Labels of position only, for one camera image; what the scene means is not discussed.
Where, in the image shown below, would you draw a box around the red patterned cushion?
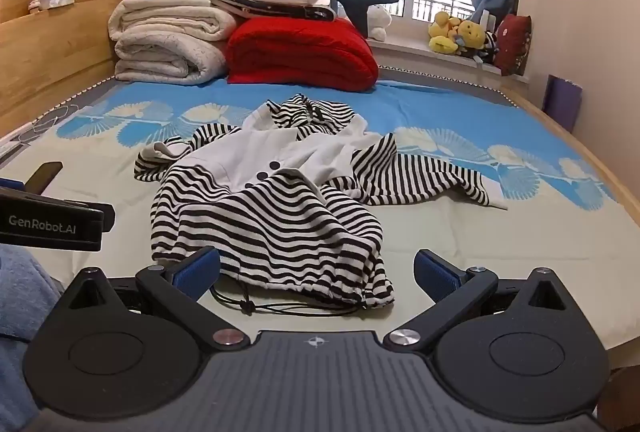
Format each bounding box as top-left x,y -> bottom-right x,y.
495,14 -> 532,76

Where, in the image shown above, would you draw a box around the person's blue fleece clothing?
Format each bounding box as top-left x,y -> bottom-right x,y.
0,244 -> 63,419

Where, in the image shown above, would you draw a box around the white plush toy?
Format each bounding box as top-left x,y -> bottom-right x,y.
366,6 -> 392,40

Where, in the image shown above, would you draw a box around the blue floral bed sheet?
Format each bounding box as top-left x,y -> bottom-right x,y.
0,76 -> 631,355

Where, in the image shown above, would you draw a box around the purple box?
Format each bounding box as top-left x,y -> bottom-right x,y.
542,74 -> 584,137

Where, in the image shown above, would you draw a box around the black white striped hooded garment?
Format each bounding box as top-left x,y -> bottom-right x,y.
134,94 -> 508,315

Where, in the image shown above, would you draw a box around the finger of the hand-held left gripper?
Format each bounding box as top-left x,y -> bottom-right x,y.
0,161 -> 64,198

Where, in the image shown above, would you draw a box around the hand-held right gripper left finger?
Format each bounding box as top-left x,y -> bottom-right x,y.
65,246 -> 252,353

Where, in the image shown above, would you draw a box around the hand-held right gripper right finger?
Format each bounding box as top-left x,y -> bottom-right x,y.
382,249 -> 569,354

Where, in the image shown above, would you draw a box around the wooden bed frame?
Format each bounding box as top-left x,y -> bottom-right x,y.
0,0 -> 640,370

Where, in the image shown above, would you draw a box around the white folded quilt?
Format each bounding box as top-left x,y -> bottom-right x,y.
108,0 -> 240,86

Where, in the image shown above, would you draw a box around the yellow plush toys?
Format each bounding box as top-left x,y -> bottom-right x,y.
428,10 -> 487,57

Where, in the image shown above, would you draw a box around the red folded quilt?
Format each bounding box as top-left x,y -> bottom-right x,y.
225,16 -> 380,91

